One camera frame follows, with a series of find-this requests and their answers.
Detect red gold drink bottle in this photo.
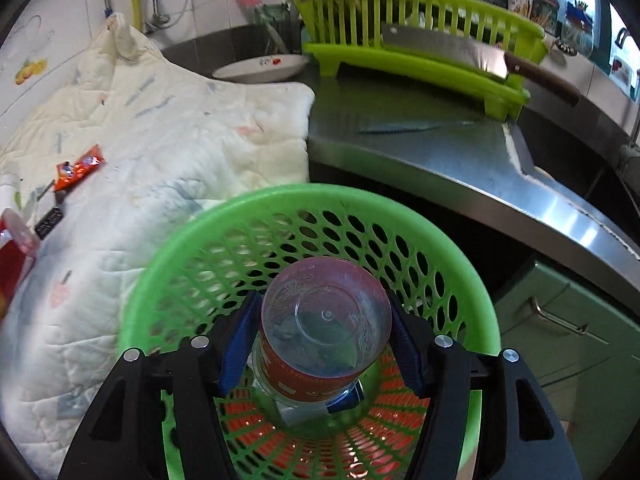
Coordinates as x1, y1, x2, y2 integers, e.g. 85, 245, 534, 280
0, 208, 40, 318

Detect green plastic waste basket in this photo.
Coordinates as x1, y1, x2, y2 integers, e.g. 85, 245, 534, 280
117, 182, 502, 480

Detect green dish rack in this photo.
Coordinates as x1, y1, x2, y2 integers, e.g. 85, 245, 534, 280
290, 0, 548, 122

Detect steel sink basin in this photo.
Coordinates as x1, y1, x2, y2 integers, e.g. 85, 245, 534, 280
504, 104, 640, 261

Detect black small wrapper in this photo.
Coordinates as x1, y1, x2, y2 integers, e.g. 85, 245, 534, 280
34, 206, 64, 240

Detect green cabinet doors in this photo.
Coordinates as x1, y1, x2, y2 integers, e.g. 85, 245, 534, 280
495, 262, 639, 479

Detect white ceramic bowl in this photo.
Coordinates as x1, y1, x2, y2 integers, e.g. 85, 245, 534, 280
212, 54, 309, 84

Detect green utensil holder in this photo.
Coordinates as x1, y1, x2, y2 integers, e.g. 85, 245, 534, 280
254, 3, 302, 54

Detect cleaver with wooden handle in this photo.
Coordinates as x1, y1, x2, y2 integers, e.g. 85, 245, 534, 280
382, 25, 582, 106

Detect white quilted cloth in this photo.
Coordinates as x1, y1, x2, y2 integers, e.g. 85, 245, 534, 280
1, 13, 314, 479

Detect blue silver can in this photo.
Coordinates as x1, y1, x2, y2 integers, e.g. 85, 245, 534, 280
276, 380, 364, 427

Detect red plastic stool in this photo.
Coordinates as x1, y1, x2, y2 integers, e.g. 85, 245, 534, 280
216, 349, 428, 479

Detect white paper cup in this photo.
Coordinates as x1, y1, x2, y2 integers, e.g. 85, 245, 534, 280
0, 171, 22, 212

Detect orange snack wrapper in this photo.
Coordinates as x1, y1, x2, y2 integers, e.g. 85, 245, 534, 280
54, 144, 105, 192

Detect red cup with clear lid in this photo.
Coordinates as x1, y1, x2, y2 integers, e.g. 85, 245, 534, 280
252, 257, 392, 405

